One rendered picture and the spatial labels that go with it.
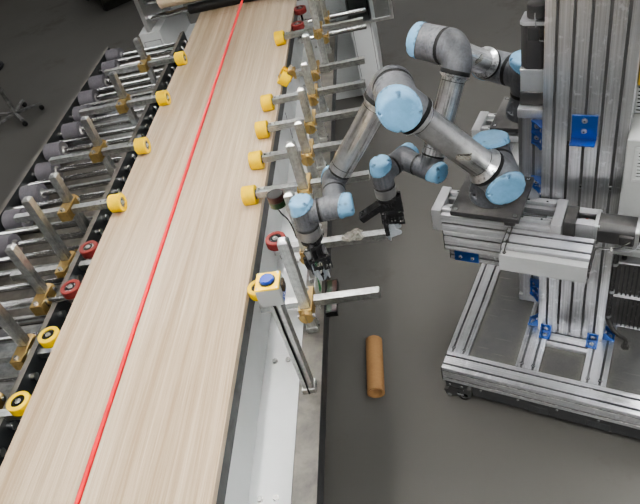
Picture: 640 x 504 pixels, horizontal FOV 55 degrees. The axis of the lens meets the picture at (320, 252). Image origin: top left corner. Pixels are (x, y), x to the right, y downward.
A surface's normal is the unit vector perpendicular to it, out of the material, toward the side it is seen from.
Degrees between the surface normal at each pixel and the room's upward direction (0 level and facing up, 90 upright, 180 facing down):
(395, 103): 86
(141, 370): 0
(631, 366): 0
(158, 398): 0
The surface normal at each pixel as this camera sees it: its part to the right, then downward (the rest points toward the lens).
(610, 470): -0.22, -0.72
